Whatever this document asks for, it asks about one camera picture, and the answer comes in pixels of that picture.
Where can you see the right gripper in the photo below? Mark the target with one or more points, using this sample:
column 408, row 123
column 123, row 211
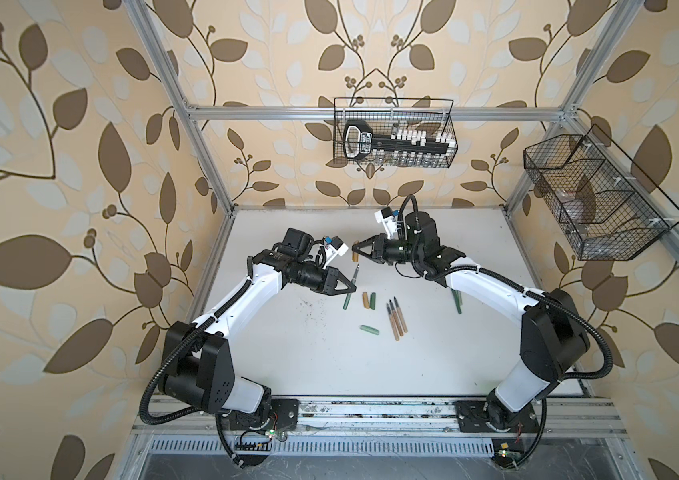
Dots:
column 377, row 253

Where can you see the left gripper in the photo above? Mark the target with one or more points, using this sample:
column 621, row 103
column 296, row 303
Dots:
column 328, row 284

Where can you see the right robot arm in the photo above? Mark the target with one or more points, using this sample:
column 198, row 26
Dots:
column 555, row 345

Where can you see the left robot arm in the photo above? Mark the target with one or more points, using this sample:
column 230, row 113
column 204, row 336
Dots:
column 197, row 374

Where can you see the light green cap lower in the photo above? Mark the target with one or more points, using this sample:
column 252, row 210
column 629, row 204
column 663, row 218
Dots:
column 369, row 329

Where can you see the black socket tool set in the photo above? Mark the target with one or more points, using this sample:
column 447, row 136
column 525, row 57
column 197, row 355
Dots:
column 359, row 141

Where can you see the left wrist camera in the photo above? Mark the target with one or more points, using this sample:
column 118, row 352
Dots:
column 332, row 248

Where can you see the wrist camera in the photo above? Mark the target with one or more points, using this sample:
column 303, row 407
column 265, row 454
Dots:
column 332, row 248
column 388, row 219

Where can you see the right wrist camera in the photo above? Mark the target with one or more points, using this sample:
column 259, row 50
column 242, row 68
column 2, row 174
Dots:
column 388, row 219

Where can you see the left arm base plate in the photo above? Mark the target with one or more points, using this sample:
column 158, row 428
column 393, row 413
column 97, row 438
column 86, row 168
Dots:
column 279, row 414

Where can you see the back wire basket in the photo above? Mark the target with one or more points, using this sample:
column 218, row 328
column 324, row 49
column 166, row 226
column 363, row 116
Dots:
column 383, row 113

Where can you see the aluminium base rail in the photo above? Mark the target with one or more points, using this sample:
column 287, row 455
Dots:
column 567, row 417

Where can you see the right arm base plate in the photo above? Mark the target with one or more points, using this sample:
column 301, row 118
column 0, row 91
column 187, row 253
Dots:
column 482, row 416

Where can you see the side wire basket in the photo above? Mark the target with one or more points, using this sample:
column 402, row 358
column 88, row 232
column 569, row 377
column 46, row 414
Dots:
column 608, row 207

